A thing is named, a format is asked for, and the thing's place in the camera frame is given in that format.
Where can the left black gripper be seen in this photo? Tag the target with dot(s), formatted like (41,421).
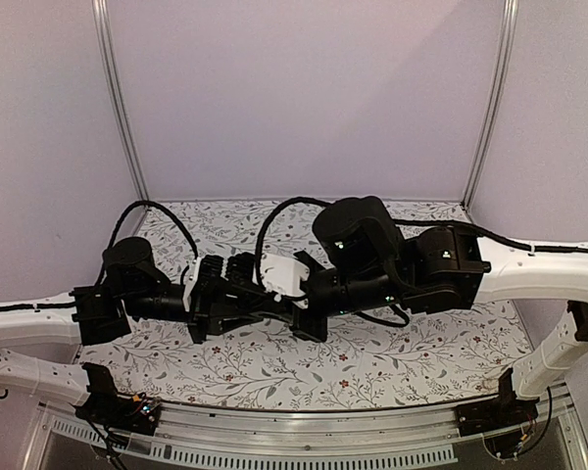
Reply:
(211,308)

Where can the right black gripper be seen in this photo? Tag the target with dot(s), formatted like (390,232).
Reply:
(298,322)

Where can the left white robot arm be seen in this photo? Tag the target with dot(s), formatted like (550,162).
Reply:
(132,286)

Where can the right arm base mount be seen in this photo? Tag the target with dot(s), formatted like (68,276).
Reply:
(504,410)

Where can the left aluminium frame post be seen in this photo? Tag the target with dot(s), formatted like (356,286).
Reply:
(111,73)

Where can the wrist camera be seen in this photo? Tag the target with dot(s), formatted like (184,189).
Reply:
(284,277)
(204,286)

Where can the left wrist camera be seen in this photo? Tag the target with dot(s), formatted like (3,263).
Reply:
(204,286)

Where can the front aluminium rail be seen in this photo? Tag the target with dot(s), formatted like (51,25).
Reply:
(413,437)

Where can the right aluminium frame post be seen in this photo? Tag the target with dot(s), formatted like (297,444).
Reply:
(495,97)

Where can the floral patterned table mat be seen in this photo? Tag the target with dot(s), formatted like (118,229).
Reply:
(439,357)

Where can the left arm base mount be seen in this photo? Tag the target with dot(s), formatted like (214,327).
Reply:
(105,406)

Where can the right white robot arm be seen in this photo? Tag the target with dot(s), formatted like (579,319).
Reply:
(448,265)

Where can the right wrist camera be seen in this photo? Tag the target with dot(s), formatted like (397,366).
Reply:
(284,277)

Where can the aluminium frame post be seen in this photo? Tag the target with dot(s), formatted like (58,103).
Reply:
(495,97)
(111,73)

